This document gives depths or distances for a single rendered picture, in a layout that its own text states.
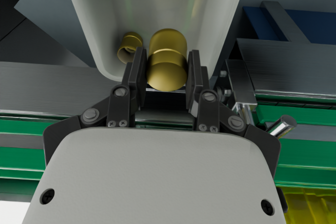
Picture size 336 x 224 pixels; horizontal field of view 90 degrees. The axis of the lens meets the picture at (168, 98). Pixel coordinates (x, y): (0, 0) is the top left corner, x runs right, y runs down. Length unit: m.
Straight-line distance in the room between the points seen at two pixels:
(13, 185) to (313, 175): 0.61
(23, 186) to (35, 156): 0.23
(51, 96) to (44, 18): 0.30
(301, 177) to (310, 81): 0.14
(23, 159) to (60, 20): 0.38
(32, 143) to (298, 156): 0.38
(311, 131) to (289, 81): 0.07
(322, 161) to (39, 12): 0.66
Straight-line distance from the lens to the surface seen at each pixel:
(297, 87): 0.29
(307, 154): 0.25
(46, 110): 0.36
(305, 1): 0.57
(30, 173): 0.43
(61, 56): 0.84
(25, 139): 0.38
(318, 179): 0.35
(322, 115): 0.30
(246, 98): 0.22
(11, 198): 0.54
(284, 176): 0.32
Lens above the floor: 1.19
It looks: 38 degrees down
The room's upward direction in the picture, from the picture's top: 177 degrees counter-clockwise
